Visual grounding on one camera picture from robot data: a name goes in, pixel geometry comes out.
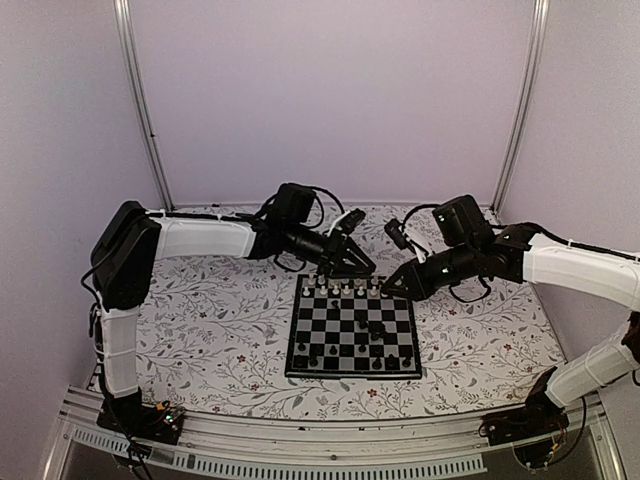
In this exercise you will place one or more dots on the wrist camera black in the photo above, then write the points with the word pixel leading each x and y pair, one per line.
pixel 460 220
pixel 293 203

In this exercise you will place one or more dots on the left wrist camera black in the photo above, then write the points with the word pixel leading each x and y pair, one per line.
pixel 293 203

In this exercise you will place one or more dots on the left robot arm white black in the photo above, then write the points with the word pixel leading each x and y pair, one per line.
pixel 137 239

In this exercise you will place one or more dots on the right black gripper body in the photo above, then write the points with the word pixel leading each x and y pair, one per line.
pixel 462 267

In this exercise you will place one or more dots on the black white chessboard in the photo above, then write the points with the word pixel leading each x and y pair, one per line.
pixel 368 324

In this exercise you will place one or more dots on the left aluminium frame post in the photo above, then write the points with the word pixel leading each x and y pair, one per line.
pixel 124 24

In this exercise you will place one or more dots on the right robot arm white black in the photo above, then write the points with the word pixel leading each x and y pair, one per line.
pixel 528 253

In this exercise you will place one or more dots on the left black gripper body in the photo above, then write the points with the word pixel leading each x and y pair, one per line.
pixel 305 248

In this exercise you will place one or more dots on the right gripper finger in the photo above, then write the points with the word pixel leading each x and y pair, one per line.
pixel 396 288
pixel 403 278

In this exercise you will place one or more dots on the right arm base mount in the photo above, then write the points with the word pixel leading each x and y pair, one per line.
pixel 543 433

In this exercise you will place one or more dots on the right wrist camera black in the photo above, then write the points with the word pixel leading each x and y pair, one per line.
pixel 460 220

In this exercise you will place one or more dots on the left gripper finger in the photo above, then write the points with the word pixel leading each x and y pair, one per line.
pixel 332 269
pixel 355 261

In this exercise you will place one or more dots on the front aluminium rail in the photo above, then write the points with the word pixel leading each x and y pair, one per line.
pixel 441 447

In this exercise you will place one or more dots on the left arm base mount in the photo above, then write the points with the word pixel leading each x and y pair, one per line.
pixel 161 423

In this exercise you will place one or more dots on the floral patterned table mat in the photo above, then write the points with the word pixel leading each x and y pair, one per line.
pixel 221 333

